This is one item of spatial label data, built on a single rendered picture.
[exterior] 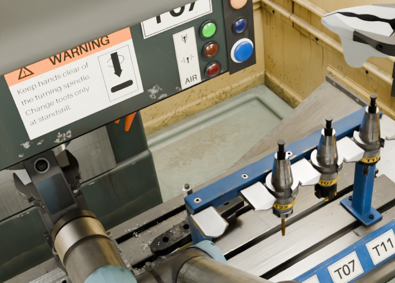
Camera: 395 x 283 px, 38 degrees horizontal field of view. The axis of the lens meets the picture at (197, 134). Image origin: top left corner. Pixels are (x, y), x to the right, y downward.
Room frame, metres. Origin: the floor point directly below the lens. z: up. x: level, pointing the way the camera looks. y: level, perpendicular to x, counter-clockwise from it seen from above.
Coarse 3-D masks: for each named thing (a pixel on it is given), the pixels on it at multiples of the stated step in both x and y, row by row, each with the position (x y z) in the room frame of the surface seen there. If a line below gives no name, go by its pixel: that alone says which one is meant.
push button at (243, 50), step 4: (240, 44) 0.67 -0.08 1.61; (244, 44) 0.67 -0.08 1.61; (248, 44) 0.67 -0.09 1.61; (236, 48) 0.66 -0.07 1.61; (240, 48) 0.66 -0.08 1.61; (244, 48) 0.67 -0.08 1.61; (248, 48) 0.67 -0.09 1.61; (252, 48) 0.67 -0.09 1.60; (236, 52) 0.66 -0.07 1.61; (240, 52) 0.66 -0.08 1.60; (244, 52) 0.66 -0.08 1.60; (248, 52) 0.67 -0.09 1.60; (236, 56) 0.66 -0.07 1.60; (240, 56) 0.66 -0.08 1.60; (244, 56) 0.66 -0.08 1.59; (248, 56) 0.67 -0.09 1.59; (240, 60) 0.66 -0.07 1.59; (244, 60) 0.67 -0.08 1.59
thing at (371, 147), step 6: (354, 132) 0.87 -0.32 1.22; (354, 138) 0.86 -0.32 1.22; (384, 138) 0.84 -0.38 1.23; (360, 144) 0.84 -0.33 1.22; (366, 144) 0.83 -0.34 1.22; (372, 144) 0.83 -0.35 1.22; (378, 144) 0.83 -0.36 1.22; (366, 150) 0.83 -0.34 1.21; (372, 150) 0.83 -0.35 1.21; (378, 150) 0.83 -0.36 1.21
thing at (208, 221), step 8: (208, 208) 0.74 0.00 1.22; (192, 216) 0.72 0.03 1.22; (200, 216) 0.72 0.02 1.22; (208, 216) 0.72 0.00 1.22; (216, 216) 0.71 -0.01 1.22; (200, 224) 0.70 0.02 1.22; (208, 224) 0.70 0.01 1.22; (216, 224) 0.69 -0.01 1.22; (224, 224) 0.69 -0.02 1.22; (200, 232) 0.68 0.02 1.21; (208, 232) 0.68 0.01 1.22; (216, 232) 0.68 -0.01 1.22
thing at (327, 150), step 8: (320, 136) 0.82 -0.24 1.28; (328, 136) 0.80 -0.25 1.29; (320, 144) 0.81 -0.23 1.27; (328, 144) 0.80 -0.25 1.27; (336, 144) 0.81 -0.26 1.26; (320, 152) 0.81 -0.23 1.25; (328, 152) 0.80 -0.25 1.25; (336, 152) 0.80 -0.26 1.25; (320, 160) 0.80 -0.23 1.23; (328, 160) 0.79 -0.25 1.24; (336, 160) 0.80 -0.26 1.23
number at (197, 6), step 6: (204, 0) 0.65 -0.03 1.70; (186, 6) 0.64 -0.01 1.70; (192, 6) 0.65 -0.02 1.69; (198, 6) 0.65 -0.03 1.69; (204, 6) 0.65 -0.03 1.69; (168, 12) 0.63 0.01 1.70; (174, 12) 0.64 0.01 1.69; (180, 12) 0.64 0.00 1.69; (186, 12) 0.64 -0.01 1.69; (192, 12) 0.65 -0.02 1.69; (174, 18) 0.64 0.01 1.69; (180, 18) 0.64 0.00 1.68
